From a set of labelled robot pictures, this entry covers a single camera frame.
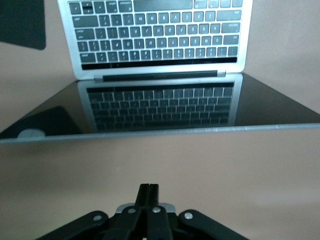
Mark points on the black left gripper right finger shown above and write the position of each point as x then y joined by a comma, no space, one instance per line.
165,225

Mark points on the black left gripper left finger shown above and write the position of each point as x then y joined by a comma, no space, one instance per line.
125,225

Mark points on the silver laptop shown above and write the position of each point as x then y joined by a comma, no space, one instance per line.
160,65

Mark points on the black mouse pad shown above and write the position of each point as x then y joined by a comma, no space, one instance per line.
22,25

